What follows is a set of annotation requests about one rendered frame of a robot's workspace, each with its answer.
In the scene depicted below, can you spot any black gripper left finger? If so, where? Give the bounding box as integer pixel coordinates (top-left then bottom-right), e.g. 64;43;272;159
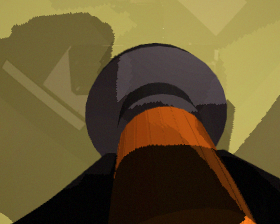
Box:
12;152;116;224

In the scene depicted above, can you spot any orange cylinder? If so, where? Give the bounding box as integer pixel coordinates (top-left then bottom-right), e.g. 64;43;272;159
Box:
108;107;257;224

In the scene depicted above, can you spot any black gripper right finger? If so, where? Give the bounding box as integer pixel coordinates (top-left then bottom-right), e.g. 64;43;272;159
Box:
218;149;280;224

